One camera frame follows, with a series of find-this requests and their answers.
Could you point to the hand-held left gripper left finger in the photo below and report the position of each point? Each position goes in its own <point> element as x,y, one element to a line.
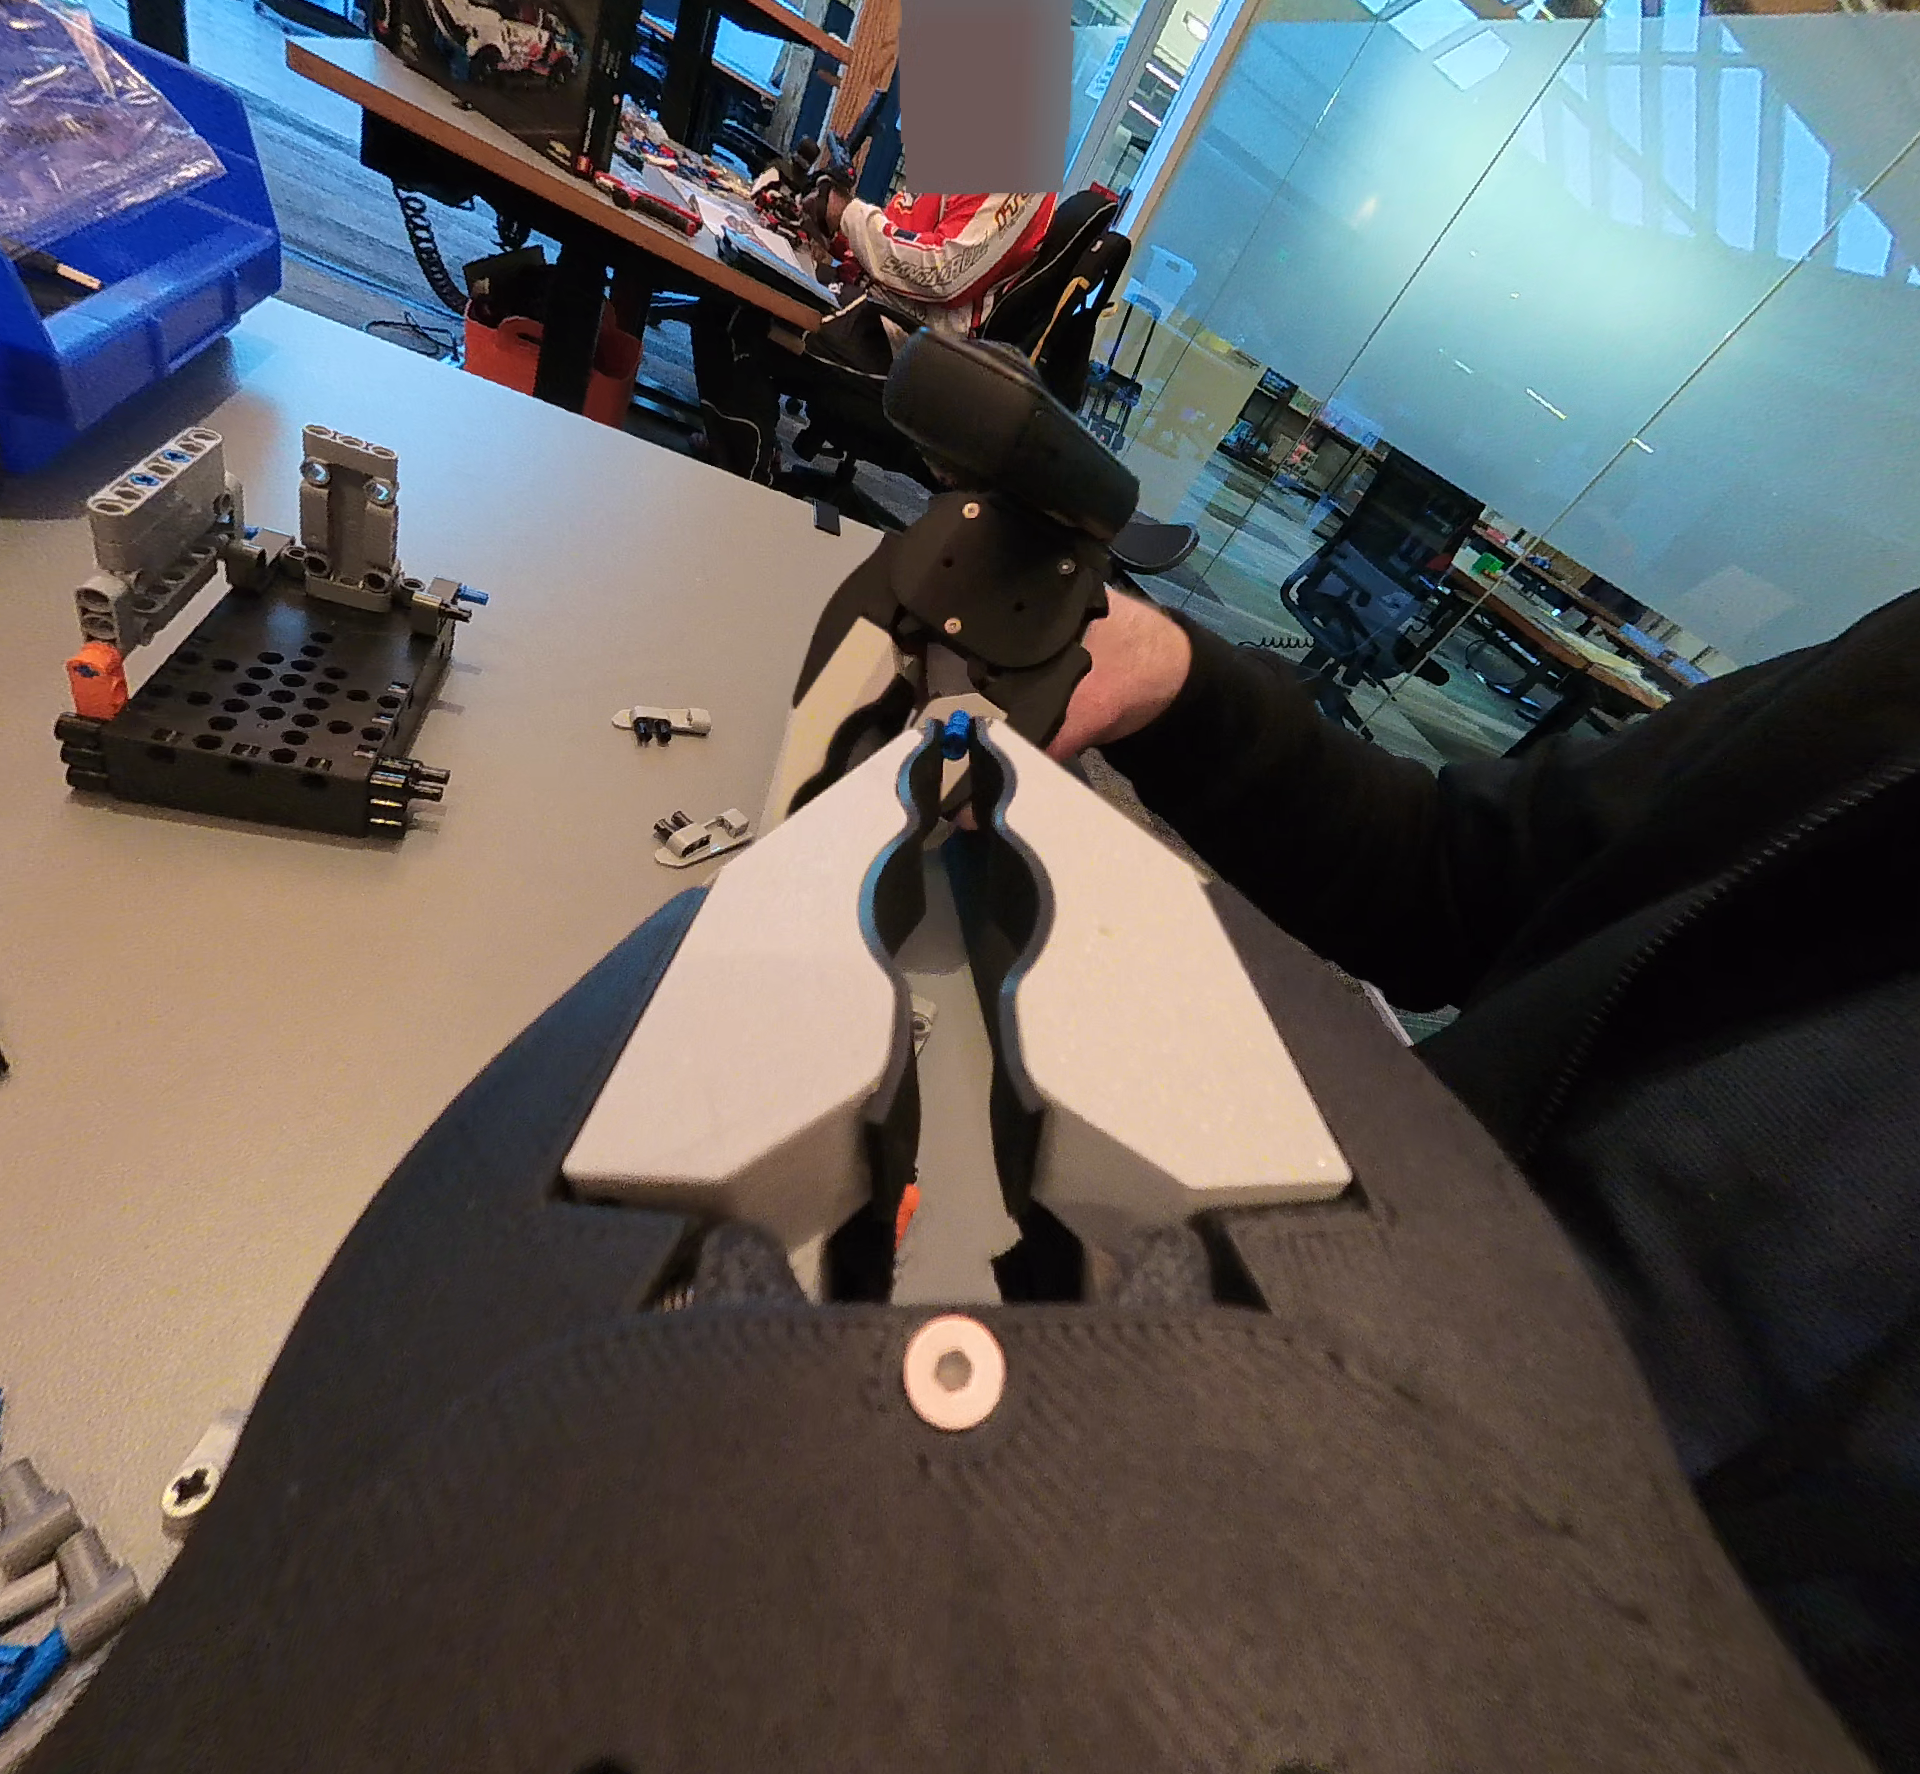
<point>737,1069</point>

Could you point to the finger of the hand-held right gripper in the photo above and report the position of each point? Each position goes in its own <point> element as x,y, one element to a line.
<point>834,709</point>

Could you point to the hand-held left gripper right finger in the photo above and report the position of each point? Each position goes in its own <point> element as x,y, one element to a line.
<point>1186,1069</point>

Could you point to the blue connector pin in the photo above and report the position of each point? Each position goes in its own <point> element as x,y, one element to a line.
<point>950,734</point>

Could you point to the pile of plastic building pieces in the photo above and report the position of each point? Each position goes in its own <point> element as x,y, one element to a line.
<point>46,1535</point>

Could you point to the person's right forearm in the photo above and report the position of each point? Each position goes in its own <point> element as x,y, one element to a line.
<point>1412,816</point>

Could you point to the person's right hand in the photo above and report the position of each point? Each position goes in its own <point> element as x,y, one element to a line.
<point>1125,679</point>

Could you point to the black office chair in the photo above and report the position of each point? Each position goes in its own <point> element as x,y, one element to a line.
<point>1366,588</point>

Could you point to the small black machine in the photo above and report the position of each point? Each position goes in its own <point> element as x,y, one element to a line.
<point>256,709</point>

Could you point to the wooden table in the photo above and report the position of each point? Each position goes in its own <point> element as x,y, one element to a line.
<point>541,155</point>

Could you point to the blue storage bin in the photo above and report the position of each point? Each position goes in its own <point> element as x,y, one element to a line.
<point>136,291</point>

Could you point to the clear plastic parts bag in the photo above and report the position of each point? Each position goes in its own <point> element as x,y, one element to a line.
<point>76,125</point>

